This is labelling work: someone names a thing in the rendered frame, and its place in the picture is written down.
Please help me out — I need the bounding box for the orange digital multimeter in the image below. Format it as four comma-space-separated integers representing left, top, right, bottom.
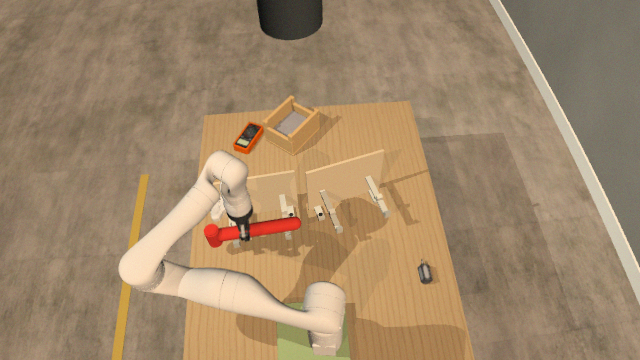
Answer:
233, 122, 264, 154

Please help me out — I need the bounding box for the small wooden crate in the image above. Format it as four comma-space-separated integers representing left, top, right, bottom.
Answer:
262, 96, 320, 156

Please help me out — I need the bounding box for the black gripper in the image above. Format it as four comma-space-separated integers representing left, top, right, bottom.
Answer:
227, 206, 253, 242

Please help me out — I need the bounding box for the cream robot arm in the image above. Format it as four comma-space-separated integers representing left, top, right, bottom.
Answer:
119, 150, 346, 356

